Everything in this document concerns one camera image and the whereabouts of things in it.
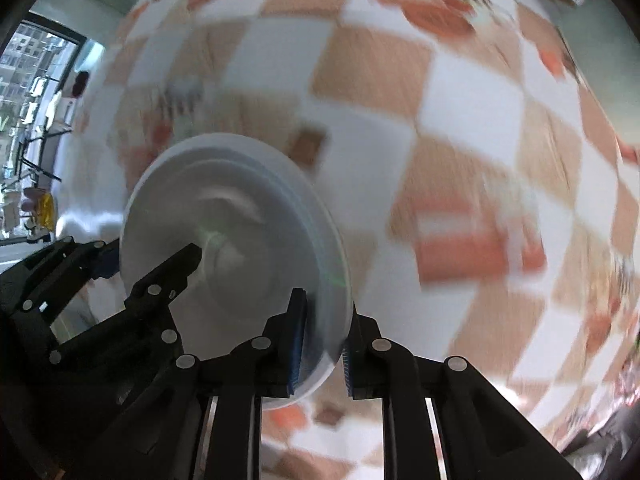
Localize white round plate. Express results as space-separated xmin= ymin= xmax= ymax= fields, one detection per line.
xmin=119 ymin=133 xmax=352 ymax=400

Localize black metal rack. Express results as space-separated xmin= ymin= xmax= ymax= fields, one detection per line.
xmin=2 ymin=127 xmax=72 ymax=186

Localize checkered patterned tablecloth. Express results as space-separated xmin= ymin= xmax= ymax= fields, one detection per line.
xmin=56 ymin=0 xmax=639 ymax=447

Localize pale green pitcher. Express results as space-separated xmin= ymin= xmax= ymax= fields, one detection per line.
xmin=559 ymin=0 xmax=640 ymax=143

